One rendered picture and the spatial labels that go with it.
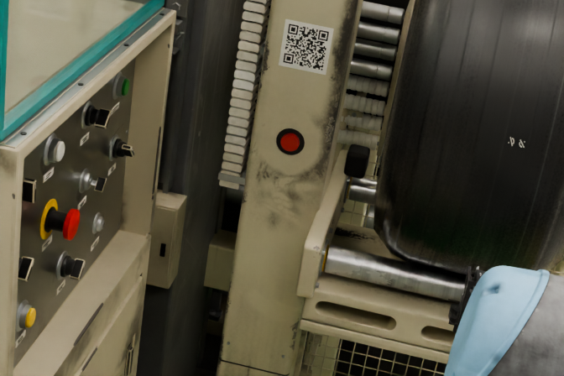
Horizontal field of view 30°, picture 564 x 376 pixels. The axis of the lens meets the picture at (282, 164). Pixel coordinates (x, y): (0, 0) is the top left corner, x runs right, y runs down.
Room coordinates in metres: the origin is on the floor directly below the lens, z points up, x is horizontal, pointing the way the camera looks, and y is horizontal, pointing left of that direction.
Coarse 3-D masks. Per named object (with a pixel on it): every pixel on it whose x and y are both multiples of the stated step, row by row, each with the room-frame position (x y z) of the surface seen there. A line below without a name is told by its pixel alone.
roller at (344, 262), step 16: (336, 256) 1.46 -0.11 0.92; (352, 256) 1.46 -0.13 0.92; (368, 256) 1.46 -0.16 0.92; (336, 272) 1.45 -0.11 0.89; (352, 272) 1.44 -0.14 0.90; (368, 272) 1.44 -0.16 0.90; (384, 272) 1.44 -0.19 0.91; (400, 272) 1.44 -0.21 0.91; (416, 272) 1.44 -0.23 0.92; (432, 272) 1.44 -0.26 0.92; (448, 272) 1.45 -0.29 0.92; (400, 288) 1.44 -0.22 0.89; (416, 288) 1.43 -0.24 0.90; (432, 288) 1.43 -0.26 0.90; (448, 288) 1.43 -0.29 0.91
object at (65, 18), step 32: (0, 0) 0.93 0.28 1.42; (32, 0) 1.01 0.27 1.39; (64, 0) 1.09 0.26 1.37; (96, 0) 1.20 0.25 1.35; (128, 0) 1.32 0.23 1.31; (160, 0) 1.45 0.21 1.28; (0, 32) 0.93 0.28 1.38; (32, 32) 1.01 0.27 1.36; (64, 32) 1.10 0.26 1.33; (96, 32) 1.20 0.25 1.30; (128, 32) 1.31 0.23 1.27; (0, 64) 0.93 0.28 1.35; (32, 64) 1.01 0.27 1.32; (64, 64) 1.11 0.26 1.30; (0, 96) 0.93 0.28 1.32; (32, 96) 1.02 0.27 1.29; (0, 128) 0.93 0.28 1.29
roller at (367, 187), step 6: (354, 180) 1.74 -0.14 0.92; (360, 180) 1.74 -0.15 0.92; (366, 180) 1.74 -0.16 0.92; (372, 180) 1.75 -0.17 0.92; (348, 186) 1.73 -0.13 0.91; (354, 186) 1.73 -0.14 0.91; (360, 186) 1.73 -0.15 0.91; (366, 186) 1.73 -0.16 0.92; (372, 186) 1.73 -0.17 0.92; (348, 192) 1.75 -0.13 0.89; (354, 192) 1.73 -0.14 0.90; (360, 192) 1.73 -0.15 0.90; (366, 192) 1.73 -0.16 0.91; (372, 192) 1.72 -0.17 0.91; (354, 198) 1.73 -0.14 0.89; (360, 198) 1.73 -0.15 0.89; (366, 198) 1.72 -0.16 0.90; (372, 198) 1.72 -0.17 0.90; (372, 204) 1.73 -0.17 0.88
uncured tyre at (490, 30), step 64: (448, 0) 1.41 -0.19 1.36; (512, 0) 1.40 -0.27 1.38; (448, 64) 1.35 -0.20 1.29; (512, 64) 1.34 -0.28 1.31; (448, 128) 1.32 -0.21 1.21; (512, 128) 1.31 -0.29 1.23; (384, 192) 1.37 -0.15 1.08; (448, 192) 1.32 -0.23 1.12; (512, 192) 1.30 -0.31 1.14; (448, 256) 1.37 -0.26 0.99; (512, 256) 1.34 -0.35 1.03
